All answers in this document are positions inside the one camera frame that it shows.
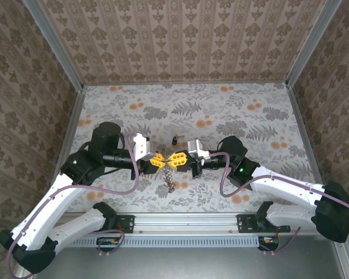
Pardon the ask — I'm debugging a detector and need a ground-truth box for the brown keyring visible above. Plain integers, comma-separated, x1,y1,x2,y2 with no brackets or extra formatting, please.
159,147,177,194

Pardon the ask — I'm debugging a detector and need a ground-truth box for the floral patterned table cover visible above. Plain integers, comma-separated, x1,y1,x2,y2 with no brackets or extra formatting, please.
54,83,326,214

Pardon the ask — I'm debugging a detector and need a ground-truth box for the silver metal panel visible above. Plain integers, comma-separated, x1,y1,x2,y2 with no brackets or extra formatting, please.
14,232,349,279

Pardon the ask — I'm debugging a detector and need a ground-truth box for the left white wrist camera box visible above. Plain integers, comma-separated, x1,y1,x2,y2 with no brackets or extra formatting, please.
133,133,152,162

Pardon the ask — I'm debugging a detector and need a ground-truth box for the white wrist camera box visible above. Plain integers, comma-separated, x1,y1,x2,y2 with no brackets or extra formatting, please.
133,133,152,162
187,139,210,160

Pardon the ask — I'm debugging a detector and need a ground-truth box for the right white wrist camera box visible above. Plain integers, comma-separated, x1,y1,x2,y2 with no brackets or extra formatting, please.
187,139,210,160

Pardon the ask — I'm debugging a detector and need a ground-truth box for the aluminium table side rail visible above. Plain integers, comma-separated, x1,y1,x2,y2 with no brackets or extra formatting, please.
54,87,87,175
286,84,322,185

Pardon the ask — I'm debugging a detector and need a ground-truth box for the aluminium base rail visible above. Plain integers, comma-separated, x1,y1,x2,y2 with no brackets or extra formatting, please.
56,212,343,235

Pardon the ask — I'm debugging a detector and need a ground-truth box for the grey slotted cable duct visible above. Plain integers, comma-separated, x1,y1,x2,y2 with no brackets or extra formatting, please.
62,235,261,248

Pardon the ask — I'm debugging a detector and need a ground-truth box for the aluminium frame post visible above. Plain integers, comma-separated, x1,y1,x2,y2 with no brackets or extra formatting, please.
22,0,85,91
285,0,344,88

